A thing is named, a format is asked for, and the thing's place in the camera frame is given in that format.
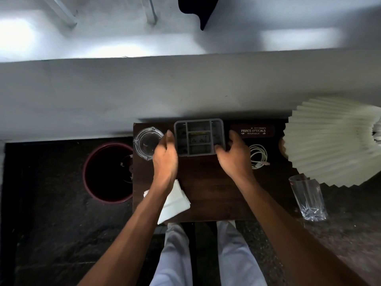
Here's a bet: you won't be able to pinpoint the person's right hand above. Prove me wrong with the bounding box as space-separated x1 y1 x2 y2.
215 130 254 185

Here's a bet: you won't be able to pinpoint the person's left hand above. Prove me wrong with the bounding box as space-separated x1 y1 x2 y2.
152 130 179 188

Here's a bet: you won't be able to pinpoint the grey plastic organizer tray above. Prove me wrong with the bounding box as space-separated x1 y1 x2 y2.
174 118 225 157

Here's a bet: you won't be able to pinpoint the person's left forearm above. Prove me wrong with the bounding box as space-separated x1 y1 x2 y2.
78 177 179 286

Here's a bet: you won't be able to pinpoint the person's right forearm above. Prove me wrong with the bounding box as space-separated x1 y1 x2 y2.
237 176 370 286

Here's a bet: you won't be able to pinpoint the clear glass ashtray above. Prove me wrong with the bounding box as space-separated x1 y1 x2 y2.
133 127 165 161

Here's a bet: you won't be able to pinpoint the brown spectacle case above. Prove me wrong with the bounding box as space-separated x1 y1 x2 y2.
229 123 276 140

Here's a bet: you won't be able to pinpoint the white paper napkin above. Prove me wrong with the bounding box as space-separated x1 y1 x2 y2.
143 179 191 225

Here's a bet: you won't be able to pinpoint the dark red waste bin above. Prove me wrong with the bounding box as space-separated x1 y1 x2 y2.
83 142 134 205

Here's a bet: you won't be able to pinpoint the clear drinking glass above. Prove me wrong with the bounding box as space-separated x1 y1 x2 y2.
288 174 329 222

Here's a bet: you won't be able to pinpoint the white pleated lampshade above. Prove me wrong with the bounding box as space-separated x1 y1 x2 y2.
281 97 381 188

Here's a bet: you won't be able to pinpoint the white trousers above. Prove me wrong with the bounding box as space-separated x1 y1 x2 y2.
149 221 268 286

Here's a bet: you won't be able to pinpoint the white window bar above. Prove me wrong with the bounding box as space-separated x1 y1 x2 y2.
142 0 158 26
41 0 78 28

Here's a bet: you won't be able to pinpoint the dark hanging cloth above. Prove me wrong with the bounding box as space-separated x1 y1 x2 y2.
178 0 222 31

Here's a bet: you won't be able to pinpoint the coiled white cable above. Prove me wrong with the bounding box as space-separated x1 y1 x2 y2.
248 144 271 170

